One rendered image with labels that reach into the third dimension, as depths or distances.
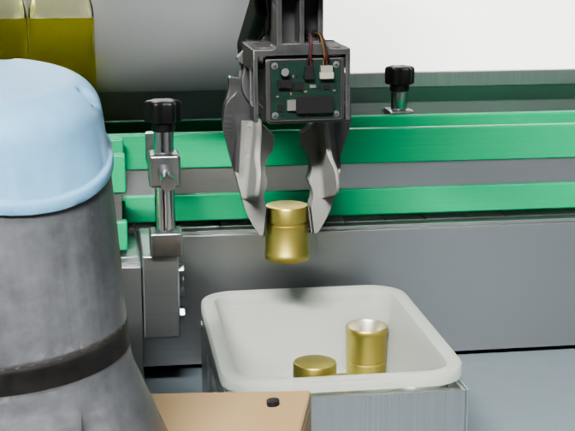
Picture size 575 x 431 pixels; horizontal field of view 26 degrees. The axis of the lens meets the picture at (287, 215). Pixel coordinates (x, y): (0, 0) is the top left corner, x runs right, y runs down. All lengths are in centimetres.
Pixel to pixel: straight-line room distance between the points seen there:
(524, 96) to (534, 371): 34
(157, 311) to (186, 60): 33
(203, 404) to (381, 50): 59
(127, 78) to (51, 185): 67
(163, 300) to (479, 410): 28
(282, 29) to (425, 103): 44
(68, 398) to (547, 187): 66
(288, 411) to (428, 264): 41
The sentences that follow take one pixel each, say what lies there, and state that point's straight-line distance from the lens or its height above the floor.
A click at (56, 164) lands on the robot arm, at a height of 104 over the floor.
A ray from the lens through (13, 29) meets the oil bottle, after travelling 111.
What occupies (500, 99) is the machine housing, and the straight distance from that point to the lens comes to 136.
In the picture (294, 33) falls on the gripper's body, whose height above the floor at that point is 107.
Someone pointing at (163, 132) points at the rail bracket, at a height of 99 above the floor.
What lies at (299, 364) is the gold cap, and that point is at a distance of 97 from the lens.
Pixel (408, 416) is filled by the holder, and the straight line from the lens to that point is 88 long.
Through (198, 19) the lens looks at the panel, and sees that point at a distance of 125.
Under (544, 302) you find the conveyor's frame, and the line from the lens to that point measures 119.
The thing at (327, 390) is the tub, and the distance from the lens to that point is 86.
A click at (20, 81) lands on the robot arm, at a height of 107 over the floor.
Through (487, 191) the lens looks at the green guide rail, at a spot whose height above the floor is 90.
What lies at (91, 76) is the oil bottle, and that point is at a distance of 111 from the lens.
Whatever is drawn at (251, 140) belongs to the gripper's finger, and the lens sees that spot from 95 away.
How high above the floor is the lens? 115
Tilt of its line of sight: 13 degrees down
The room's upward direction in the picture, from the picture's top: straight up
